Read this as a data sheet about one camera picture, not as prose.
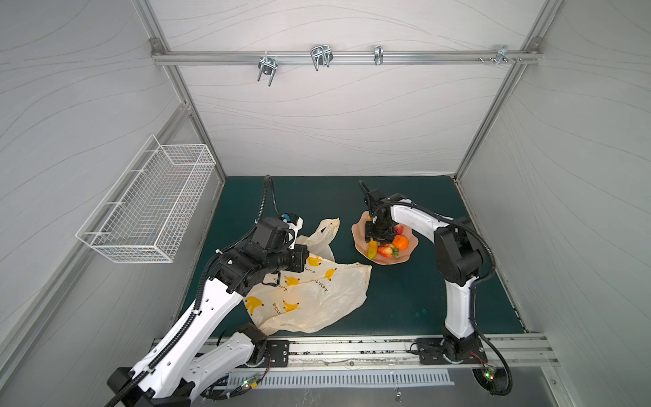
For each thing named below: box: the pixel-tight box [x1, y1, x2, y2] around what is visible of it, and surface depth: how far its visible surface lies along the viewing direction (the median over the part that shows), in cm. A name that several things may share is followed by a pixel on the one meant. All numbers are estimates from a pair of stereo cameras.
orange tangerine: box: [392, 234, 409, 251], surface depth 95 cm
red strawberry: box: [377, 243, 400, 258], surface depth 92 cm
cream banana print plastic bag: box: [243, 217, 373, 334], surface depth 75 cm
